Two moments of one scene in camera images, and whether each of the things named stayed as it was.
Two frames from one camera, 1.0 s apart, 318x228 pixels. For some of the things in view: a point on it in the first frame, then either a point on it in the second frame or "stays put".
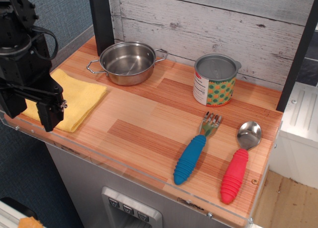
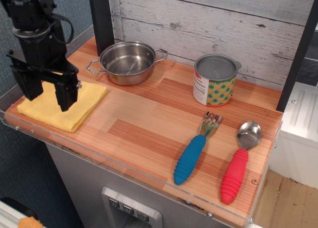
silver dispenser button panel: [123, 211] stays put
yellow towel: [78, 97] stays put
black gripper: [29, 76] → [45, 58]
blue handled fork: [192, 150] stays put
